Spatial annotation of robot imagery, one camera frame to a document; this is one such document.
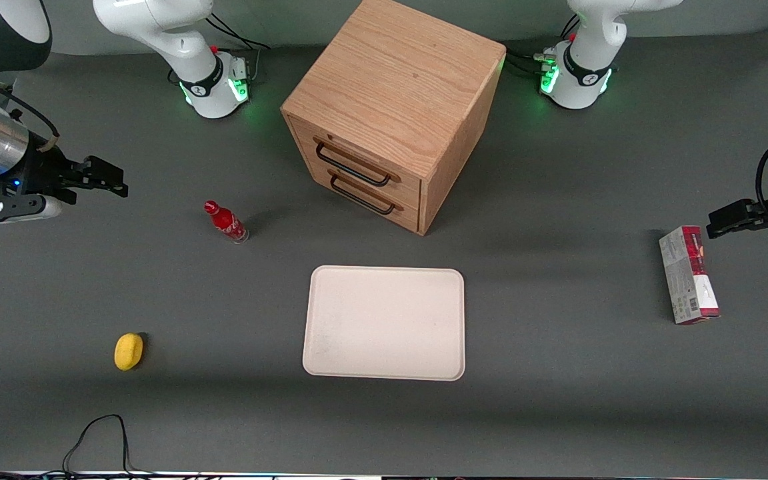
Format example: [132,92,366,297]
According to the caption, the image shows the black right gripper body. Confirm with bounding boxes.
[14,147,89,204]

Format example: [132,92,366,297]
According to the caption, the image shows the black metal drawer handle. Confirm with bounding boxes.
[315,141,393,187]
[329,175,397,216]

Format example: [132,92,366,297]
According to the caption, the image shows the wooden drawer cabinet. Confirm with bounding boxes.
[281,0,507,236]

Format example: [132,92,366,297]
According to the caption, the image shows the red and grey carton box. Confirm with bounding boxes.
[658,225,721,325]

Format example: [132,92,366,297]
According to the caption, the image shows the red soda bottle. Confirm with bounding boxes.
[203,199,251,245]

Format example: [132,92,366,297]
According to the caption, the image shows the yellow toy lemon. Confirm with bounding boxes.
[114,333,145,371]

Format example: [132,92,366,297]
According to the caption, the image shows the cream plastic tray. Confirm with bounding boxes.
[302,265,466,382]

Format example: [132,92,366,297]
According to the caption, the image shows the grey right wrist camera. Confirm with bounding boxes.
[0,193,63,229]

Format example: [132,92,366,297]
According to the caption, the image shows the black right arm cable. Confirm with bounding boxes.
[0,65,60,155]

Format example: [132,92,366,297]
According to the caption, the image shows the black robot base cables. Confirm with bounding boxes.
[205,12,271,53]
[504,13,581,79]

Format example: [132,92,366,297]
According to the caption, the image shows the black looped cable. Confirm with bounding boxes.
[61,414,158,480]

